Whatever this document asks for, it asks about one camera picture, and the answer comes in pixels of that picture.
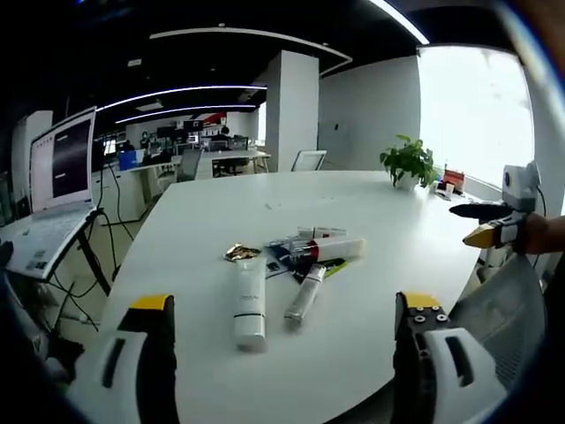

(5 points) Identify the white red-banded skincare tube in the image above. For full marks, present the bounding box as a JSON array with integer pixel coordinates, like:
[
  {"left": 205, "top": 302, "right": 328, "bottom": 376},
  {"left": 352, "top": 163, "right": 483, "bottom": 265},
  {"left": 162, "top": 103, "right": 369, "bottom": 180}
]
[{"left": 304, "top": 238, "right": 368, "bottom": 265}]

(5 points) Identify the blue sign board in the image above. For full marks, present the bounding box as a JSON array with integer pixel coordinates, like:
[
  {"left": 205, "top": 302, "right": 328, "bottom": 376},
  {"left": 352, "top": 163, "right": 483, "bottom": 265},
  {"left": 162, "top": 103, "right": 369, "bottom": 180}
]
[{"left": 117, "top": 148, "right": 147, "bottom": 172}]

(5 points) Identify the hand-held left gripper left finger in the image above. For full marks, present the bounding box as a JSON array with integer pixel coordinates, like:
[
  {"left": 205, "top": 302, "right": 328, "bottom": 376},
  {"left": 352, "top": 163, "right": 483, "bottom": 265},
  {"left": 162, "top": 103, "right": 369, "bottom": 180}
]
[{"left": 65, "top": 293, "right": 178, "bottom": 424}]

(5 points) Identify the green black sachet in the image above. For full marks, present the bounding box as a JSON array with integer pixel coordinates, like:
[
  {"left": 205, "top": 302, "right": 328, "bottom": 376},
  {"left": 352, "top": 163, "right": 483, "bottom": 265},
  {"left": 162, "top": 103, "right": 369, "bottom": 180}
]
[{"left": 323, "top": 259, "right": 350, "bottom": 278}]

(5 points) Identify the white framed office chair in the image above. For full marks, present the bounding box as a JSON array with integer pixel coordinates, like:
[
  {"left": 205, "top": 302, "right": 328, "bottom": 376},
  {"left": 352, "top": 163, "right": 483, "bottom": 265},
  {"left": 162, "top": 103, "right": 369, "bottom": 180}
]
[{"left": 290, "top": 149, "right": 328, "bottom": 173}]

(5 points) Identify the black laptop stand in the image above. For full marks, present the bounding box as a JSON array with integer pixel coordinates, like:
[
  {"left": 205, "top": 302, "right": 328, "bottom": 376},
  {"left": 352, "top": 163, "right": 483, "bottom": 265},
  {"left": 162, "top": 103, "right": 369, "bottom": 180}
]
[{"left": 52, "top": 208, "right": 117, "bottom": 297}]

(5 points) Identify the small white skincare tube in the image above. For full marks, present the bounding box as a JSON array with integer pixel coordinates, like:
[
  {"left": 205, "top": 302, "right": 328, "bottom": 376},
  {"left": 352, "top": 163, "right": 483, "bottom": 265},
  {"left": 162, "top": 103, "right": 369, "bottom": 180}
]
[{"left": 296, "top": 225, "right": 349, "bottom": 240}]

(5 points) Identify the gold foil sachet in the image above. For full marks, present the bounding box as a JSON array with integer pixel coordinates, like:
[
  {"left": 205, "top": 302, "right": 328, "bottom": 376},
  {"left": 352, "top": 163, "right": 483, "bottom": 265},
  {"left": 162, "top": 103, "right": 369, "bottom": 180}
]
[{"left": 222, "top": 242, "right": 262, "bottom": 263}]

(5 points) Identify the silver skincare bottle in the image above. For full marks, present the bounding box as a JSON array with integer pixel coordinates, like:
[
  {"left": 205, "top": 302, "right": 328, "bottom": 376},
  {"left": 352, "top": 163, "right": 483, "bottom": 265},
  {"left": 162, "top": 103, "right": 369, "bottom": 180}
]
[{"left": 282, "top": 263, "right": 328, "bottom": 333}]

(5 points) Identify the green potted plant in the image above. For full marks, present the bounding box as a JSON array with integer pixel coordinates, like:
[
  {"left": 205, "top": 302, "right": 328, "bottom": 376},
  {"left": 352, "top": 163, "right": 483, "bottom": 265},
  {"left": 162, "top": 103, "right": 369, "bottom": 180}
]
[{"left": 379, "top": 133, "right": 441, "bottom": 192}]

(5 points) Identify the person's right hand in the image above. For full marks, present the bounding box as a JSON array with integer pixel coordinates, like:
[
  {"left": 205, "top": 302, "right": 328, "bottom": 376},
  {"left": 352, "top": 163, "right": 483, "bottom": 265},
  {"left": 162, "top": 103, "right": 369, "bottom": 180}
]
[{"left": 526, "top": 212, "right": 565, "bottom": 256}]

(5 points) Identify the red box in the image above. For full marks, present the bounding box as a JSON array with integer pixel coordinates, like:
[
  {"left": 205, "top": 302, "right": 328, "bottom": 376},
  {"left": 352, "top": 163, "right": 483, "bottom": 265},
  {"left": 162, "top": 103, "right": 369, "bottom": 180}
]
[{"left": 442, "top": 169, "right": 466, "bottom": 195}]

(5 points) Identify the grey mesh office chair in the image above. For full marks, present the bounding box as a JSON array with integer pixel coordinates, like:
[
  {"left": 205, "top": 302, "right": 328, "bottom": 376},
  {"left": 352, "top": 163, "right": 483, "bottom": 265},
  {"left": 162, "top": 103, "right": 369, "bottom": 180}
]
[{"left": 448, "top": 252, "right": 549, "bottom": 392}]

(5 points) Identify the white office desk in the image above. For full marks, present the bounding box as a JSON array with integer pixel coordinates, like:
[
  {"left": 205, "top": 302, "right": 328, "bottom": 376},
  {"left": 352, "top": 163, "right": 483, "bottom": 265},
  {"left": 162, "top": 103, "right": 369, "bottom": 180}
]
[{"left": 171, "top": 149, "right": 273, "bottom": 178}]

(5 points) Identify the black cable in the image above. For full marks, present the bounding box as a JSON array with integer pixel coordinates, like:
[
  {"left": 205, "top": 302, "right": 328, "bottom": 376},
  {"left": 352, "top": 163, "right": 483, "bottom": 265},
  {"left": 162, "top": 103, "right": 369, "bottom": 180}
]
[{"left": 97, "top": 156, "right": 136, "bottom": 242}]

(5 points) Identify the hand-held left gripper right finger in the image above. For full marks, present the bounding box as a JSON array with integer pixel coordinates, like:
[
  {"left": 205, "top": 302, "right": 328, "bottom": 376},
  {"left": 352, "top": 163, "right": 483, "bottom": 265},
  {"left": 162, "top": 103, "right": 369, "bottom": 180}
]
[{"left": 392, "top": 290, "right": 509, "bottom": 424}]

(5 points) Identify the white open laptop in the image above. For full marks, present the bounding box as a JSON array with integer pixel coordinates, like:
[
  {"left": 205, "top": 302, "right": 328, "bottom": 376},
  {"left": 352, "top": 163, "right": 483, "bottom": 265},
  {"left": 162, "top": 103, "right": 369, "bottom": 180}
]
[{"left": 3, "top": 105, "right": 99, "bottom": 283}]

